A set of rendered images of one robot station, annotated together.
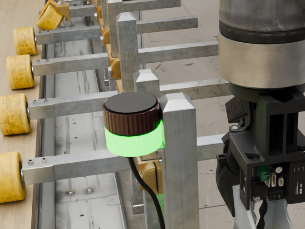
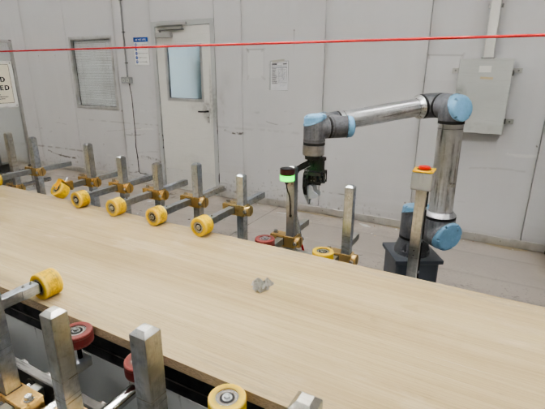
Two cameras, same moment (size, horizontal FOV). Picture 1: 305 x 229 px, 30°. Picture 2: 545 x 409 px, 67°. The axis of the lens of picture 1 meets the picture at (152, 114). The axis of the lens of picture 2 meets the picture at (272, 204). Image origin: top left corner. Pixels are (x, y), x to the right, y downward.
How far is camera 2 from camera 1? 1.41 m
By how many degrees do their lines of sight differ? 51
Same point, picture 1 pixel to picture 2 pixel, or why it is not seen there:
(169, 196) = (293, 193)
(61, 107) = (173, 207)
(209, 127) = not seen: hidden behind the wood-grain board
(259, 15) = (320, 139)
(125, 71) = (199, 186)
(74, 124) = not seen: hidden behind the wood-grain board
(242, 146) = (314, 172)
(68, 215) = not seen: hidden behind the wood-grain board
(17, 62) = (118, 200)
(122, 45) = (198, 174)
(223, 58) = (311, 151)
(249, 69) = (319, 152)
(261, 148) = (319, 170)
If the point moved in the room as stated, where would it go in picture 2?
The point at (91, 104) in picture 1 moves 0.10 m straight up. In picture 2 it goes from (182, 204) to (181, 183)
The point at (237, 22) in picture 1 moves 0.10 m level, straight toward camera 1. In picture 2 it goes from (315, 142) to (336, 145)
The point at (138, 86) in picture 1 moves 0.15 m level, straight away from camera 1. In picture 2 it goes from (242, 178) to (216, 174)
